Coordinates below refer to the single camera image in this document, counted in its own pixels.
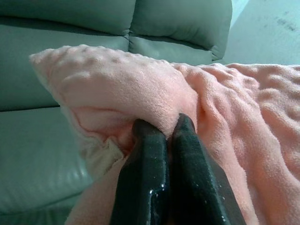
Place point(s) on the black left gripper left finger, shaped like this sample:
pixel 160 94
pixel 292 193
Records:
pixel 143 182

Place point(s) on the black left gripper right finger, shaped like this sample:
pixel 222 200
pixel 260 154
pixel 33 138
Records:
pixel 197 187

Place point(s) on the pink dotted pillow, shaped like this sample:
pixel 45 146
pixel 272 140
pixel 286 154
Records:
pixel 234 117

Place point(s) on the grey-green leather sofa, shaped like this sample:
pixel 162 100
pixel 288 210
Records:
pixel 47 140

